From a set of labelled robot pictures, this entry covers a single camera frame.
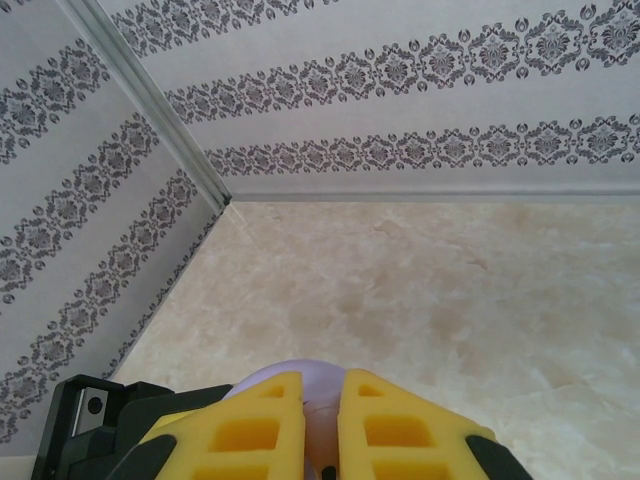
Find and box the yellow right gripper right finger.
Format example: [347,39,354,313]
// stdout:
[338,368,496,480]

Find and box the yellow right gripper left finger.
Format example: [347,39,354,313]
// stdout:
[142,370,307,480]

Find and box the light purple charging case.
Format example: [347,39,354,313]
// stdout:
[222,358,351,480]

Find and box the grey frame back rail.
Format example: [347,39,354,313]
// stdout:
[227,188,640,205]

